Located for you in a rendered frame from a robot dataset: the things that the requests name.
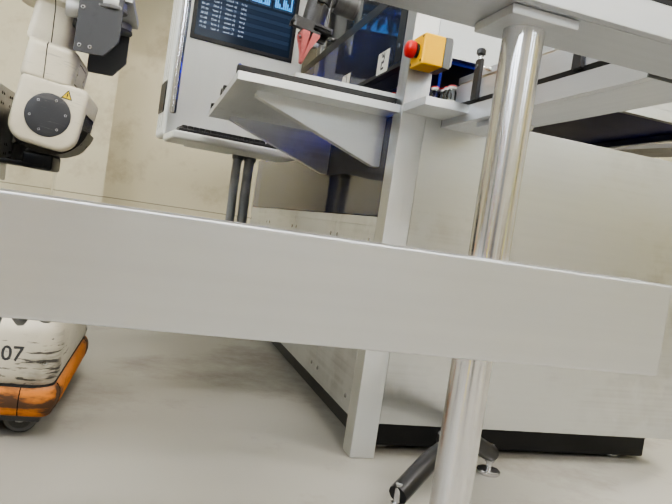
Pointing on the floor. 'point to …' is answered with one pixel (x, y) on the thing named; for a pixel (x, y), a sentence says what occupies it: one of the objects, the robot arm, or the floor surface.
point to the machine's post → (405, 163)
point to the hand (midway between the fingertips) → (301, 60)
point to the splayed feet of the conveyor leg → (415, 475)
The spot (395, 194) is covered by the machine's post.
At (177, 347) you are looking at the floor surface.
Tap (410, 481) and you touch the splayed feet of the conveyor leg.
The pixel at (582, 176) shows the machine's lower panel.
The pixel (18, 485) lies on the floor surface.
